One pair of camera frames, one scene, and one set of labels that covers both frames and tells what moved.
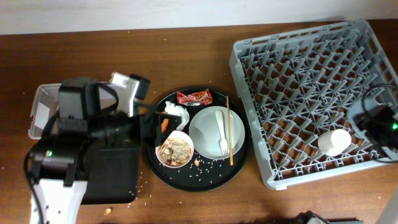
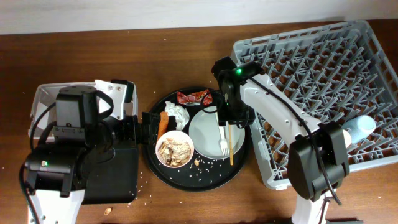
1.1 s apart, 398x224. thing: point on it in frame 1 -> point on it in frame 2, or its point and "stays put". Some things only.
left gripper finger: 159,138 -> 171,123
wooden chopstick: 231,154 stays put
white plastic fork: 224,145 stays put
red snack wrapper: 202,97 stays put
